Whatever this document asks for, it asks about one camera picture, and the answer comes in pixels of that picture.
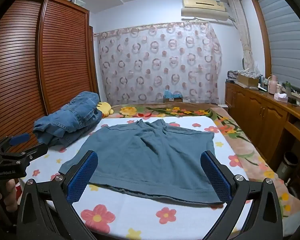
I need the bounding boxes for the dark trash bin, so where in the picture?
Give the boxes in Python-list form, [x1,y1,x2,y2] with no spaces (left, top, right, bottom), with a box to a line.
[276,151,299,181]

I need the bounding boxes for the wooden sideboard cabinet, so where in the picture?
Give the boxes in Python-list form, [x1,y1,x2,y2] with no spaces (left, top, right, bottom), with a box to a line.
[224,80,300,180]

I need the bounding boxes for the white flower-print sheet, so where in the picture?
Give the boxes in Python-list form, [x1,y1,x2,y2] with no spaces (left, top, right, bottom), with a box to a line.
[14,116,251,240]

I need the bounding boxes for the wooden louvred wardrobe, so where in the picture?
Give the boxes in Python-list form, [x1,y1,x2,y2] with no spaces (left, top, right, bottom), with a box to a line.
[0,0,100,155]

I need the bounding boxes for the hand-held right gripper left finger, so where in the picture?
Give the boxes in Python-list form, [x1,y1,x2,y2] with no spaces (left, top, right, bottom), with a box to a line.
[16,150,99,240]

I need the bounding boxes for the dark cluttered box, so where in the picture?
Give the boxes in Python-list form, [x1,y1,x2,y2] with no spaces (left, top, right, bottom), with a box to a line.
[226,70,238,83]

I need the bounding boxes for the pink thermos jug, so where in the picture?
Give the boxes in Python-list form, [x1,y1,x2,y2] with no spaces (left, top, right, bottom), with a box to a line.
[267,75,278,95]

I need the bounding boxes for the grey window blind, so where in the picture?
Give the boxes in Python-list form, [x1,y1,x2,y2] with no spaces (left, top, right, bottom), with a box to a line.
[254,0,300,93]

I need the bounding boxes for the teal towel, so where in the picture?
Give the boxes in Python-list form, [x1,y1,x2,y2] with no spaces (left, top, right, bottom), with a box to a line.
[58,119,227,205]

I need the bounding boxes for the circle-print sheer curtain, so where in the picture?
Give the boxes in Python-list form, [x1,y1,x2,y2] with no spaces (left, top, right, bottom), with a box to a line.
[94,21,223,105]

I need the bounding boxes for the yellow plush toy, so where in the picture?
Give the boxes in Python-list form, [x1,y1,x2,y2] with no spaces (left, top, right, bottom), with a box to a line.
[96,102,115,118]

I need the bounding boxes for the cardboard box with blue bags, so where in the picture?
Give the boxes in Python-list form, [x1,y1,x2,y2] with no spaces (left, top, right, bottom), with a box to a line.
[163,85,184,103]

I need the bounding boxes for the tied lace curtain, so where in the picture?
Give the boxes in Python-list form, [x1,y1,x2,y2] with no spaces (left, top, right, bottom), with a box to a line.
[227,0,257,72]

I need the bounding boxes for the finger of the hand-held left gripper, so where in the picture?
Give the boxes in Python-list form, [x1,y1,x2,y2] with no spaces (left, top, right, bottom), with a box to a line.
[0,133,32,148]
[1,143,49,162]

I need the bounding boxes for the cream air conditioner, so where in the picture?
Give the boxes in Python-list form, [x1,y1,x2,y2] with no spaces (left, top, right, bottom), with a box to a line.
[181,0,229,22]

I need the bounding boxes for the person's left hand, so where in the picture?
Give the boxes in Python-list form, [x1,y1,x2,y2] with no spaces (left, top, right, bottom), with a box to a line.
[0,179,19,214]

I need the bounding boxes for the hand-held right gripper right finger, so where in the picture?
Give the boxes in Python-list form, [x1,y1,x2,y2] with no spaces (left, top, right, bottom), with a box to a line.
[200,150,284,240]

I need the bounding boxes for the pink tissue box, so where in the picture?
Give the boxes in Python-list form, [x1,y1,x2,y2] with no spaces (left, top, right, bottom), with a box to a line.
[274,93,289,103]

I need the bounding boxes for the blue denim jeans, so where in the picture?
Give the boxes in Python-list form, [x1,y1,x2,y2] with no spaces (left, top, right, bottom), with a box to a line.
[32,91,103,147]

